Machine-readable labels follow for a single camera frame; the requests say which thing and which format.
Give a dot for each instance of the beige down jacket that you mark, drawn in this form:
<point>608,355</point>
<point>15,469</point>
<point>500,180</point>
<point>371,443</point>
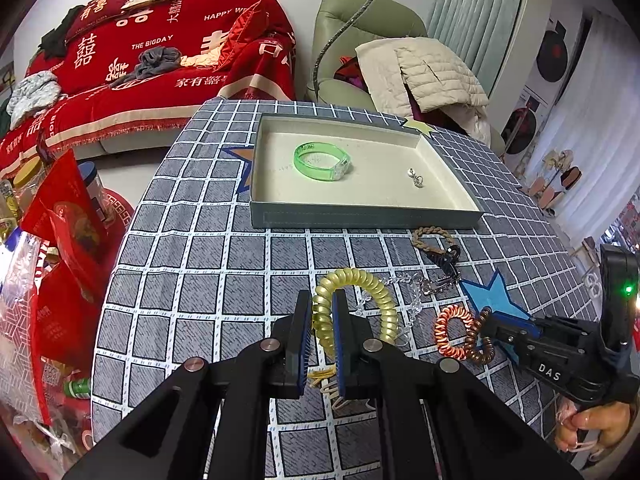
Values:
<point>440,75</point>

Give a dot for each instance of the black red round wall sticker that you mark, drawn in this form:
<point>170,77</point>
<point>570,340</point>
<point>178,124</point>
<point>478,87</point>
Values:
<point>520,130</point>
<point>552,50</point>

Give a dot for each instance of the light grey garment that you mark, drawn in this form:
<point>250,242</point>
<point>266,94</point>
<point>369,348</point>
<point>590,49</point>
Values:
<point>32,92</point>

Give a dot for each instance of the grey tray with beige lining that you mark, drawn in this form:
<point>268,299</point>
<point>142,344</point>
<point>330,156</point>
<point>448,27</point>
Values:
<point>375,187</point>

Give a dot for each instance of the green translucent bangle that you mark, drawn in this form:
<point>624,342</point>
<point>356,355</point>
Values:
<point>298,160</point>

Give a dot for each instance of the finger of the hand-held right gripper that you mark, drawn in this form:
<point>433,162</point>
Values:
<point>507,327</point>
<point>520,346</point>

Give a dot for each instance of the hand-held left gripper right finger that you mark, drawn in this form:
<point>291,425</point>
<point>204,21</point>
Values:
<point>341,347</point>

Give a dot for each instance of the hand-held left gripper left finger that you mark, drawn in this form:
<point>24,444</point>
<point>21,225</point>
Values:
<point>302,342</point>

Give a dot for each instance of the red covered sofa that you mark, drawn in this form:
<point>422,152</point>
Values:
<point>150,60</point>

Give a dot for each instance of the red printed cushion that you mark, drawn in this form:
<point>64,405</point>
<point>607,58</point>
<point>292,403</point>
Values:
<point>100,7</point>

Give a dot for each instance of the purple and red clothes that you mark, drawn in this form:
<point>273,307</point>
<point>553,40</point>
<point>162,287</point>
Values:
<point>350,72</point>

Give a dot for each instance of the white curtain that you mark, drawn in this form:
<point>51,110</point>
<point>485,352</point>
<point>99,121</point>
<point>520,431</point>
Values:
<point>600,110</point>

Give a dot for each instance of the pale green curtain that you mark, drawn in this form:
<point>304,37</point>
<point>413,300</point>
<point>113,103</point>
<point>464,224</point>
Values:
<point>475,5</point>

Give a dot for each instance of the grey checked tablecloth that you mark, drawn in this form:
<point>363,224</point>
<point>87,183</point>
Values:
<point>200,260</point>

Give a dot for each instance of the red satin cushion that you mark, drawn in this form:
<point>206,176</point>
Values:
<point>245,35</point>

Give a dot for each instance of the clear plastic snack bag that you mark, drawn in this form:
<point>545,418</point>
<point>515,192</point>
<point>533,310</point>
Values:
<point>20,310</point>

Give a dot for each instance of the green armchair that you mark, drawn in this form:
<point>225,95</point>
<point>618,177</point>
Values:
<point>360,15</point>

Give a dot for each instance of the gooseneck phone holder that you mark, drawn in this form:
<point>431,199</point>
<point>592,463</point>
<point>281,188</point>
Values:
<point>350,22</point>

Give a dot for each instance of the small silver earring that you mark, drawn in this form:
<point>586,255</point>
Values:
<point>418,182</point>

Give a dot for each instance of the jar with blue lid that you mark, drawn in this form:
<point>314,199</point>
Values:
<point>92,172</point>

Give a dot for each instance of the person's right hand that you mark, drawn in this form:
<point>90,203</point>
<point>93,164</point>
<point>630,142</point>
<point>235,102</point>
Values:
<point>600,422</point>

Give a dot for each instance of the dark garment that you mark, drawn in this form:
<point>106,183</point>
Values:
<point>57,40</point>

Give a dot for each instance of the red snack bag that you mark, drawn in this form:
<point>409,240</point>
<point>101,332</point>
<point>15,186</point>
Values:
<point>65,200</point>

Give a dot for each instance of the jar with yellow lid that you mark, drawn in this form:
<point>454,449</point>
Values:
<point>30,170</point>

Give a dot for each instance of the red patterned round stool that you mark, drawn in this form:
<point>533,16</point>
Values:
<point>117,210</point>

